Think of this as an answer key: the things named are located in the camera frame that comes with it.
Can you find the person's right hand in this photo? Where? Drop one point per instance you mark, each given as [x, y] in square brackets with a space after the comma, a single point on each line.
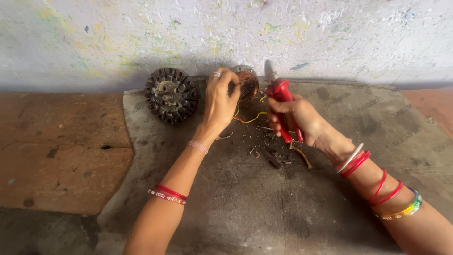
[307, 118]

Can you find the person's left hand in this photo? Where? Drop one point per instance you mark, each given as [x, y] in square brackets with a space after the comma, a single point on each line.
[217, 106]

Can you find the copper wound motor stator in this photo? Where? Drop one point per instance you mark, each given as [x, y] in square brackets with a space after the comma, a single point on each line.
[247, 83]

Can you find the brown insulation strip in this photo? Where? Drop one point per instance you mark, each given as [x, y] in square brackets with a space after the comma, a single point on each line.
[301, 155]

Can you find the pink thread wristband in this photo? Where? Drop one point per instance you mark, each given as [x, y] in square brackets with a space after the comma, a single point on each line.
[198, 146]

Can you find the black bare motor stator core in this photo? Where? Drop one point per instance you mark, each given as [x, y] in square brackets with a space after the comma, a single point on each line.
[171, 95]

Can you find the small dark block scrap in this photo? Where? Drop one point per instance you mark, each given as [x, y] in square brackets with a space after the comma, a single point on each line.
[275, 163]

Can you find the white bangle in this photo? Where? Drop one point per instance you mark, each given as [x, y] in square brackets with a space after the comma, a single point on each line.
[351, 157]

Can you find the plain red bangle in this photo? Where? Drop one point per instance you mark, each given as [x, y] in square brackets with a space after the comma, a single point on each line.
[356, 163]
[379, 186]
[170, 191]
[391, 194]

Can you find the grey woven sack mat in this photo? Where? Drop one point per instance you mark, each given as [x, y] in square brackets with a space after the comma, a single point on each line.
[269, 205]

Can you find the red bangle with silver studs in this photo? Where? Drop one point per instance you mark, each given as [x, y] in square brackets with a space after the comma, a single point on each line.
[166, 197]

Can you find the multicoloured glitter bangle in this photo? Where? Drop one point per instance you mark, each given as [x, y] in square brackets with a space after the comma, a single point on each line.
[407, 210]

